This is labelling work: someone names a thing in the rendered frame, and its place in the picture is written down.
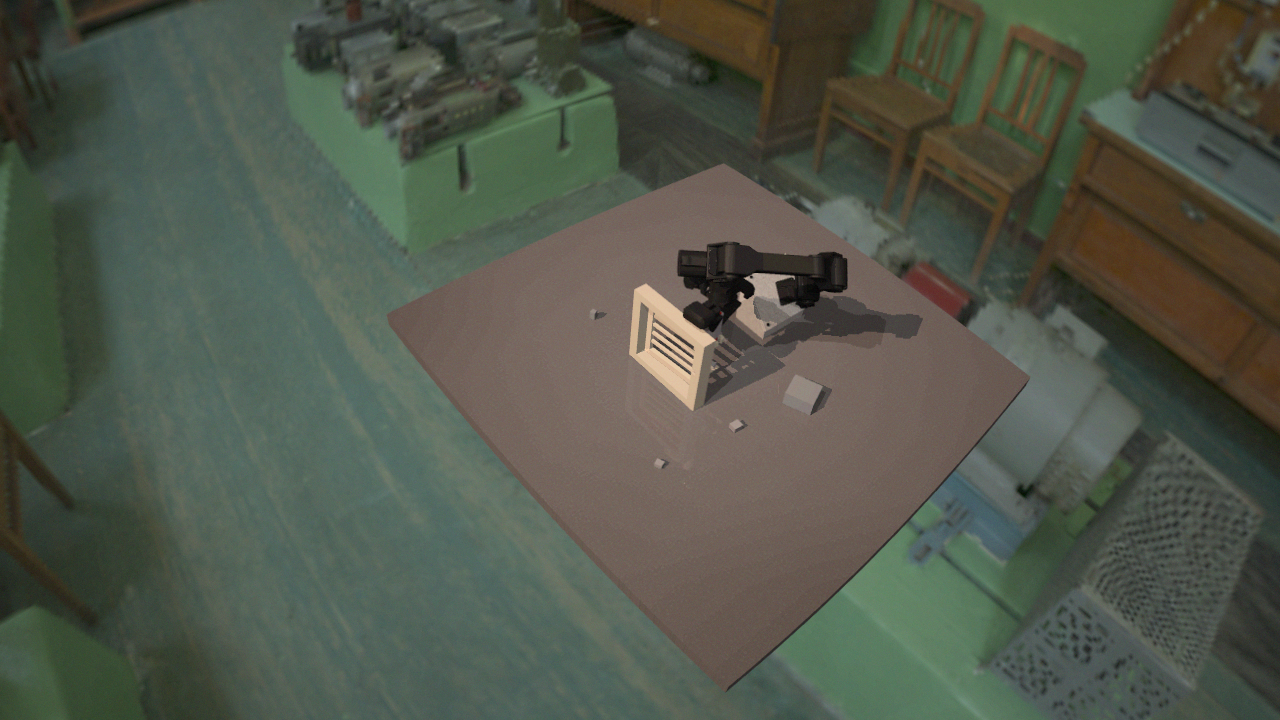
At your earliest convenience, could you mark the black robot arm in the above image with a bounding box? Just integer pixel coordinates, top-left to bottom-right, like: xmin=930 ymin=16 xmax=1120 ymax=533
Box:
xmin=678 ymin=242 xmax=849 ymax=309

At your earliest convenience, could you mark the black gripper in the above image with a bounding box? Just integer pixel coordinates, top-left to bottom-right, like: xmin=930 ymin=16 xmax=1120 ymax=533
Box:
xmin=684 ymin=278 xmax=755 ymax=332

